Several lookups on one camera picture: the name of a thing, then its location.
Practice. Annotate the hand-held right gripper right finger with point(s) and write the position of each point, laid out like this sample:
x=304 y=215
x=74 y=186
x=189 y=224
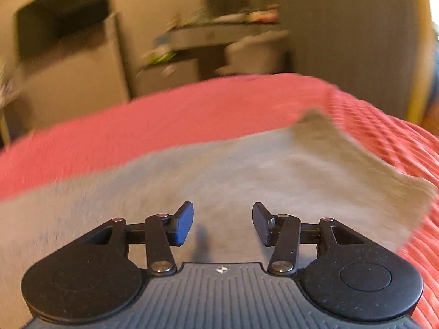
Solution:
x=260 y=222

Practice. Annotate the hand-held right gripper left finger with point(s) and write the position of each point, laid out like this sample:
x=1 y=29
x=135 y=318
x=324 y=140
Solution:
x=183 y=222

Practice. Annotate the grey pants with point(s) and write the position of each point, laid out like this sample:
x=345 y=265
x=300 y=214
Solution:
x=223 y=178

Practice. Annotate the red ribbed blanket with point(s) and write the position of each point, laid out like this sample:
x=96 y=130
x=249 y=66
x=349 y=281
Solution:
x=171 y=116

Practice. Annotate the white chair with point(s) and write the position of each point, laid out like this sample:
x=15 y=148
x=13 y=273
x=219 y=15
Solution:
x=255 y=51

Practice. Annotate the white cabinet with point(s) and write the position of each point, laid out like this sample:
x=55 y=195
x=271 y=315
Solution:
x=75 y=75

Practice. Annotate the cluttered dark desk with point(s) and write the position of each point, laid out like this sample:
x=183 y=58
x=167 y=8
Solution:
x=205 y=36

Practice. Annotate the yellow pole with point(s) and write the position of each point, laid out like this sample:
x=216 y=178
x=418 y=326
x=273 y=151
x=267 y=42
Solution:
x=423 y=58

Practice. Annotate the black television screen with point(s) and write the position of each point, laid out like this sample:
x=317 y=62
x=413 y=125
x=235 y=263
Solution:
x=58 y=17

